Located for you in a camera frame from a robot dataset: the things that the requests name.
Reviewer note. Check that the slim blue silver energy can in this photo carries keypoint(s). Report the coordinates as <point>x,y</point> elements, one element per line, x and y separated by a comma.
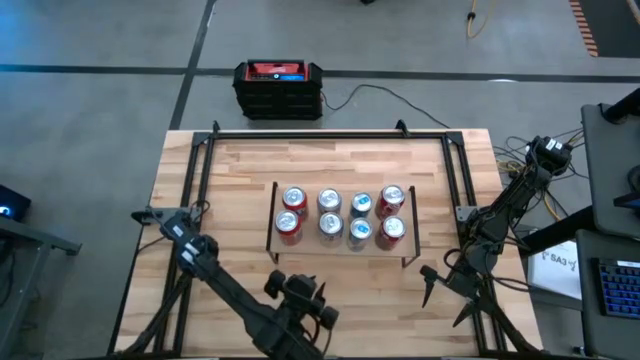
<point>360,228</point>
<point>361,201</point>

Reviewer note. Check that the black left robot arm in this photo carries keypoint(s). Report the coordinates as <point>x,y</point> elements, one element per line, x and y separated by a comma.
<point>235,295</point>

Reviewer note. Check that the grey metal mounting plate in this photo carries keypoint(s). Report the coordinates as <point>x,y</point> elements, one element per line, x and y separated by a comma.
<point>462,213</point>

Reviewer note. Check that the red Fanta can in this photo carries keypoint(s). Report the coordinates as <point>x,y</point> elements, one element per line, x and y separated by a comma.
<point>294,197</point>
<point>287,222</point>

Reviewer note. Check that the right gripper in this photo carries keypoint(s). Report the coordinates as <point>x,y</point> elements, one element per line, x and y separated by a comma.
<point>462,282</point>

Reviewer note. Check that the black floor mat orange edge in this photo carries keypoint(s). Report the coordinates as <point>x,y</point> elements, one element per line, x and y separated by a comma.
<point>615,25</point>

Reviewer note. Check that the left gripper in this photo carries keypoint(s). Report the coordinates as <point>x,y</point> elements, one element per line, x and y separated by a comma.
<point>300,297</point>

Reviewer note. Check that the grey bench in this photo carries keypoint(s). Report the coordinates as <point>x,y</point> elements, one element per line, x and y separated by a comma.
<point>30,235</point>

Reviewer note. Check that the black vertical post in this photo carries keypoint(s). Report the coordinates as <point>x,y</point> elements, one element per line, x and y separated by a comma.
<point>625,107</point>

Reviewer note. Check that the wooden shelf with black frame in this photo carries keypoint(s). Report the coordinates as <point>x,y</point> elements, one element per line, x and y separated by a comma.
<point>310,250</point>

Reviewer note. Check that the red cola can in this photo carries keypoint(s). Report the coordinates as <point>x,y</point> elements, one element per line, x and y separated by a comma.
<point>393,226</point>
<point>392,194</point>

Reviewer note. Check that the silver diet cola can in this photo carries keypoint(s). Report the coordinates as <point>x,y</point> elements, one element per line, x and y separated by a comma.
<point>329,199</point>
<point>331,223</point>

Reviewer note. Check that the black device with blue light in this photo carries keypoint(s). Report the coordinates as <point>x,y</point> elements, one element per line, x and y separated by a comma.
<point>17,200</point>

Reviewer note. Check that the white paper sign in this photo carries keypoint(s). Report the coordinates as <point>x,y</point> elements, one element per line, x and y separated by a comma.
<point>552,275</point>

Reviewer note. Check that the red black portable power station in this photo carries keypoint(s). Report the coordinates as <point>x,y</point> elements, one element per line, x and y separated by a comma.
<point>277,100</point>

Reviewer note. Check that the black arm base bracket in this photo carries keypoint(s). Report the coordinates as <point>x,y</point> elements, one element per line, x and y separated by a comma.
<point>145,217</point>

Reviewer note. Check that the black aluminium table frame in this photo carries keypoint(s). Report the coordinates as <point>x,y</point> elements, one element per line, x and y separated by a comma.
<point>325,135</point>

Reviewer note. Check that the grey side desk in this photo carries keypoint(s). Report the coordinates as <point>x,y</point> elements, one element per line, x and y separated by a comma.
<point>605,165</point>

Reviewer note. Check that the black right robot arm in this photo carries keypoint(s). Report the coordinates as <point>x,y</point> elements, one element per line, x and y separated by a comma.
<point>515,195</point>

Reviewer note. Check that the grey desk with keyboard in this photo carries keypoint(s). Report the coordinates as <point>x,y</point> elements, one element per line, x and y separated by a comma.
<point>587,300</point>

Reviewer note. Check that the backlit computer keyboard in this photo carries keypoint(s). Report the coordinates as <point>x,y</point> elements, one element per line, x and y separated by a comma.
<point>620,290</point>

